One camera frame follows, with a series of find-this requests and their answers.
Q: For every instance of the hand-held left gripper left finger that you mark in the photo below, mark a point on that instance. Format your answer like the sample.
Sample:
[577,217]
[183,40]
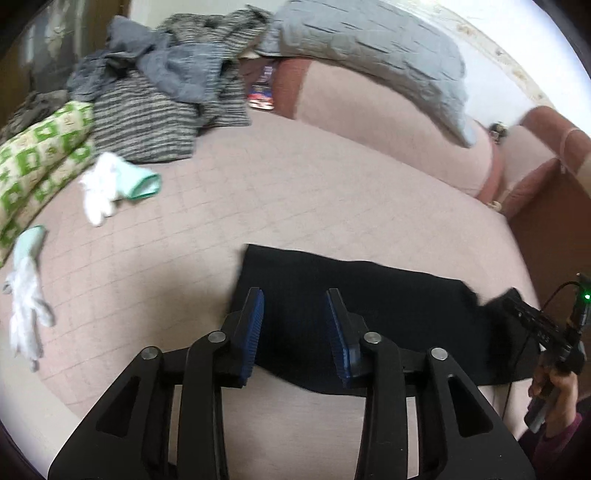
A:
[253,332]

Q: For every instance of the black pants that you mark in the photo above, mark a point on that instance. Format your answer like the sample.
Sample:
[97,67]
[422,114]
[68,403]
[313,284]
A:
[392,314]

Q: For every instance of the pile of grey clothes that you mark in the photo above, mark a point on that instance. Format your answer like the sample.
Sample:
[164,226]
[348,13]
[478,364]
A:
[138,120]

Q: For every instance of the maroon cloth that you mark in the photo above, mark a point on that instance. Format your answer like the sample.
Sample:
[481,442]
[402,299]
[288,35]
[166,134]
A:
[251,71]

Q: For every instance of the wooden door with glass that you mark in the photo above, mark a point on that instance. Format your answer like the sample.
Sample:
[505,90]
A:
[60,41]

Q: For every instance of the short pink sofa bolster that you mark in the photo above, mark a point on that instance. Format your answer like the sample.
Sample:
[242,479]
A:
[526,161]

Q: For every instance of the grey quilted pillow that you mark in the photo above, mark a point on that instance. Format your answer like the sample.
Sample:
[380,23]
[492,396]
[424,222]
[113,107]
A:
[369,50]

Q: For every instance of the green patterned blanket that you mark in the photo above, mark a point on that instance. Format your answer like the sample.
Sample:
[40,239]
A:
[32,157]

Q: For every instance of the beige tassel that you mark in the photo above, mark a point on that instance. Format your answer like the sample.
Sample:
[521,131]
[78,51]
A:
[496,205]

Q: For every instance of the dark grey cloth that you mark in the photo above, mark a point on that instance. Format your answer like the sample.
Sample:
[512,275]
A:
[32,110]

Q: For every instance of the colourful small packet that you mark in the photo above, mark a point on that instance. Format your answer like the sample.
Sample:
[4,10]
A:
[262,92]

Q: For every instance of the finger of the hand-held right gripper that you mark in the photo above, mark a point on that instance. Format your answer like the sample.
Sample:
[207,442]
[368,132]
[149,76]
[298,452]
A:
[531,318]

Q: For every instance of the grey denim garment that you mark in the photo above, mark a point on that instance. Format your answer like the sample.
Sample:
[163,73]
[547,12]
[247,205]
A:
[180,69]

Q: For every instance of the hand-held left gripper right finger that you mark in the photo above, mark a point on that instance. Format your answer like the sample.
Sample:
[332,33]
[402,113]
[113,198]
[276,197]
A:
[337,337]

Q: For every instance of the person's right hand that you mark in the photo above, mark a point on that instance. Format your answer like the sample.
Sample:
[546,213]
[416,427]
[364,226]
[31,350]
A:
[563,397]

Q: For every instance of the white glove with green cuff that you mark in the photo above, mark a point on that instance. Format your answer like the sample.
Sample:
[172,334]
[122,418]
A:
[25,304]
[111,184]

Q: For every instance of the long pink sofa bolster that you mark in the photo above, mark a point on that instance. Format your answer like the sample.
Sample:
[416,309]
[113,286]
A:
[392,134]

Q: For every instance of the person's right forearm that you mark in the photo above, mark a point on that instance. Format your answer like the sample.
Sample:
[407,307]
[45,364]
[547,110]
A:
[554,454]

